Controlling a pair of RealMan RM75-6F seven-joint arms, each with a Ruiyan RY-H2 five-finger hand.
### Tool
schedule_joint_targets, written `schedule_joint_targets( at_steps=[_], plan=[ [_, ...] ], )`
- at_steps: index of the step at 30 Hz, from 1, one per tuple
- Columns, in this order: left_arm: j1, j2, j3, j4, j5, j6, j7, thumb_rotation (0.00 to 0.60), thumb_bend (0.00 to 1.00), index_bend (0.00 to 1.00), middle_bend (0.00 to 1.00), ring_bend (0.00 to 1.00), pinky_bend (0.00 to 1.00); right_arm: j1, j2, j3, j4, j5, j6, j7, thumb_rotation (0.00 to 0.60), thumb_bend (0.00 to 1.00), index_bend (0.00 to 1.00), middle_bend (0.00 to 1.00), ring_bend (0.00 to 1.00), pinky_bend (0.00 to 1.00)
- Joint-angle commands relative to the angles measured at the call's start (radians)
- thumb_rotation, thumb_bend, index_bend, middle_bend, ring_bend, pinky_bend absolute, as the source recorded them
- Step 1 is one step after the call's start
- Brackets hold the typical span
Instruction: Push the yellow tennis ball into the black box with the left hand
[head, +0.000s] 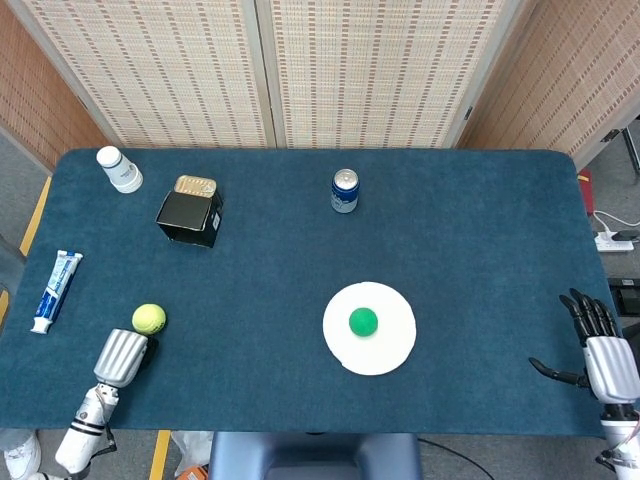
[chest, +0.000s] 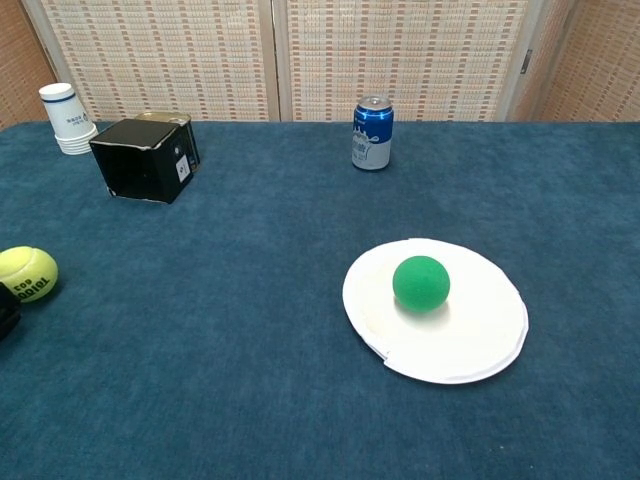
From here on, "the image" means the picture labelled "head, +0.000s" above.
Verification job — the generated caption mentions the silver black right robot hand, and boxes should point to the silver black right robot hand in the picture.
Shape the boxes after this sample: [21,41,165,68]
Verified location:
[528,287,640,405]

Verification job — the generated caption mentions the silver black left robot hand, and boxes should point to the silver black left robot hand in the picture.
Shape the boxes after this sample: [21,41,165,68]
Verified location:
[92,328,160,389]

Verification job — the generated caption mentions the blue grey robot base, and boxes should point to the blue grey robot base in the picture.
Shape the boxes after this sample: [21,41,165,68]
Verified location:
[207,431,424,480]

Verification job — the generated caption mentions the yellow tennis ball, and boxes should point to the yellow tennis ball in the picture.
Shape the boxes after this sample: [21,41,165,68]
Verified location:
[131,303,168,336]

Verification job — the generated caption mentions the black floor box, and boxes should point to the black floor box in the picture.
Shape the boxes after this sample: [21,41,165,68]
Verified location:
[608,278,640,317]

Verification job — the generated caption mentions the black cardboard box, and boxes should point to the black cardboard box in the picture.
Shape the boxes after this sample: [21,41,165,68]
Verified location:
[155,190,225,248]

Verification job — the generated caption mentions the green foam ball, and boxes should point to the green foam ball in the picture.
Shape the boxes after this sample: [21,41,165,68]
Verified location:
[348,307,379,339]

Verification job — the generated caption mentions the blue white toothpaste tube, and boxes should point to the blue white toothpaste tube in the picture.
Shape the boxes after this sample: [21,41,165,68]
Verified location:
[29,249,85,335]

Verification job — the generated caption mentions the white plastic bag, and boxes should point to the white plastic bag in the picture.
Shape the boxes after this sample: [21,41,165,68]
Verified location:
[170,430,215,476]

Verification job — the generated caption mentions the white power strip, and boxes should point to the white power strip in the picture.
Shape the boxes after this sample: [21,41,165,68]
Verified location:
[594,233,637,253]

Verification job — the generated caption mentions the white shoe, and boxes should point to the white shoe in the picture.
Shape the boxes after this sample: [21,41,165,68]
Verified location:
[3,431,43,480]

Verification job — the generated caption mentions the red flat object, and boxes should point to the red flat object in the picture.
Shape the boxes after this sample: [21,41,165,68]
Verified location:
[577,168,598,217]

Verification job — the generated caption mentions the blue table cloth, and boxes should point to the blue table cloth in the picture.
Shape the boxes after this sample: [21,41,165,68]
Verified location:
[0,147,624,439]

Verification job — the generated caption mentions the white plastic bottle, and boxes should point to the white plastic bottle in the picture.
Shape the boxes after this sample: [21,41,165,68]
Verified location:
[95,145,144,195]

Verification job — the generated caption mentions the gold metal tin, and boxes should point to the gold metal tin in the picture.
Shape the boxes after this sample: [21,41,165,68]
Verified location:
[173,174,220,198]

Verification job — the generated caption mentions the white paper plate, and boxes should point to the white paper plate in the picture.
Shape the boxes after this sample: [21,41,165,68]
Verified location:
[322,281,418,377]

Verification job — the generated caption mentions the brown woven screen panel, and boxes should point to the brown woven screen panel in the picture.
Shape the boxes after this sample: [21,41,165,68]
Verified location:
[0,0,112,172]
[455,0,640,172]

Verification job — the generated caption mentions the blue white drink can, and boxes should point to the blue white drink can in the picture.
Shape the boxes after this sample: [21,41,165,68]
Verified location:
[330,168,361,214]

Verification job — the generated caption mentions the beige woven screen panel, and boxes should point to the beige woven screen panel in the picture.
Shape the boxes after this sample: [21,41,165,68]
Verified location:
[255,0,527,150]
[7,0,277,149]

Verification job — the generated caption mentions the white power cable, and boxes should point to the white power cable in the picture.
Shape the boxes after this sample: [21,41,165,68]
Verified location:
[591,209,640,237]

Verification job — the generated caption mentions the black floor cable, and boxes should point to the black floor cable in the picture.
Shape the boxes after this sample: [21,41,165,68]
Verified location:
[417,436,497,480]

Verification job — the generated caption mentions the metal stand frame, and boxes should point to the metal stand frame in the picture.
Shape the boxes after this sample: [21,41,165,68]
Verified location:
[599,119,640,192]

